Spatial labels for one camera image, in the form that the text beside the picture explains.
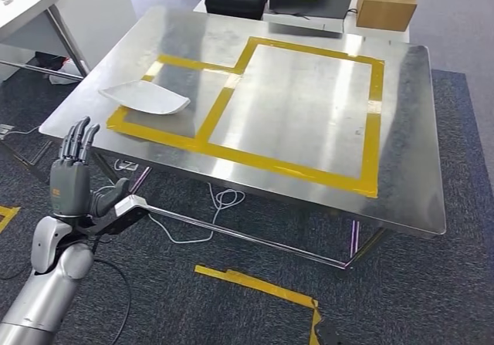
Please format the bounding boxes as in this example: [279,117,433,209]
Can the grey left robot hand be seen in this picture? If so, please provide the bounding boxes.
[49,117,130,218]

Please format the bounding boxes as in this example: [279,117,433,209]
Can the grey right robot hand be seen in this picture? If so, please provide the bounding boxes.
[318,318,344,345]

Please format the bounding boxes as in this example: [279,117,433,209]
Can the white curved car panel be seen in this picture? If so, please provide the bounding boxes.
[98,79,191,116]

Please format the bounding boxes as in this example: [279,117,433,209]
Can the steel workbench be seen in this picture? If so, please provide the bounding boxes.
[39,5,447,272]

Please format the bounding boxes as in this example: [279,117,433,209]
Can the yellow floor tape strip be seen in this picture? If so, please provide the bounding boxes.
[194,264,323,345]

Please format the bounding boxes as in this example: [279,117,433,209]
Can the white bag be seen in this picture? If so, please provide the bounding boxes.
[36,51,84,86]

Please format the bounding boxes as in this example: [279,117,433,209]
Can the white desk with steel legs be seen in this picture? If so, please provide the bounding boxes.
[0,0,137,84]

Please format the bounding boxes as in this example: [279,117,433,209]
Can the yellow double-square tape outline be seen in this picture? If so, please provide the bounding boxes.
[106,36,386,199]

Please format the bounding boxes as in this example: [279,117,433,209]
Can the white table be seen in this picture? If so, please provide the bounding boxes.
[193,0,410,45]

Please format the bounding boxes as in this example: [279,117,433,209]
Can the cardboard box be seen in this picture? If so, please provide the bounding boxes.
[355,0,418,32]

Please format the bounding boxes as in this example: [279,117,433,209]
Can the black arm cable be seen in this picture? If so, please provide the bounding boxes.
[92,258,132,345]

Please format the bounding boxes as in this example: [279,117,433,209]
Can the white power cable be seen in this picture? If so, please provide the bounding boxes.
[148,181,245,245]

